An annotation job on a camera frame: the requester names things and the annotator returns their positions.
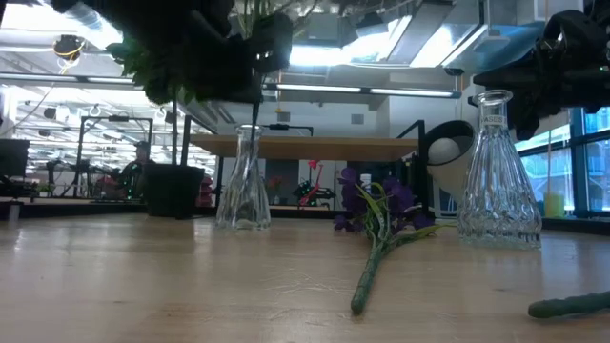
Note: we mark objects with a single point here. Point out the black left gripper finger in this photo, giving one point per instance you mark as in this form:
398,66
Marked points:
236,94
271,40

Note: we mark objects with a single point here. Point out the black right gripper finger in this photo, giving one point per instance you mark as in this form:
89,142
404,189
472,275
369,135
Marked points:
531,112
519,77

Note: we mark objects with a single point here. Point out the labelled ribbed glass vase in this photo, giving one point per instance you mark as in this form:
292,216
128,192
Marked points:
498,200

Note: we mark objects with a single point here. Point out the slim clear glass vase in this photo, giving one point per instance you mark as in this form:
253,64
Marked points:
244,190

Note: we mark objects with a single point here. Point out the dark purple artificial flower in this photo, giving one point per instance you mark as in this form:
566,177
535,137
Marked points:
376,224

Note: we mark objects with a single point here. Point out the magenta artificial flower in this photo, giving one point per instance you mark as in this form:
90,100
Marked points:
572,305

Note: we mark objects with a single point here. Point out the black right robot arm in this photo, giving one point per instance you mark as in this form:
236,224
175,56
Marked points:
600,7

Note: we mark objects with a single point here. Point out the red background robot arm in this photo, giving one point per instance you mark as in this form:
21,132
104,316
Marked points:
312,187

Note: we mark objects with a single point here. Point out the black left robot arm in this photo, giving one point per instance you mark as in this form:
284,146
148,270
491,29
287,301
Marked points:
95,12

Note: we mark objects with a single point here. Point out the wooden shelf with black legs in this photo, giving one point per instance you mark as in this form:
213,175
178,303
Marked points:
310,147

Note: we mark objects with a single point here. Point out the white round spotlight lamp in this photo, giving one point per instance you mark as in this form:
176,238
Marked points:
445,150

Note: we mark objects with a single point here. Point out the yellow-green plug block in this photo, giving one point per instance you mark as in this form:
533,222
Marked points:
554,206

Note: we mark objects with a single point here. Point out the green plant in black pot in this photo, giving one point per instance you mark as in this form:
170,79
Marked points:
171,190

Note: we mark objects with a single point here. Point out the person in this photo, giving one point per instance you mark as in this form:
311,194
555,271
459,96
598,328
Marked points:
136,169

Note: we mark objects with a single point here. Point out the white bottle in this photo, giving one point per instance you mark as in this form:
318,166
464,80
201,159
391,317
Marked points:
365,181

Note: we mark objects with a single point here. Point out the black computer monitor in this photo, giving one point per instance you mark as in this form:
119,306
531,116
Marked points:
13,157

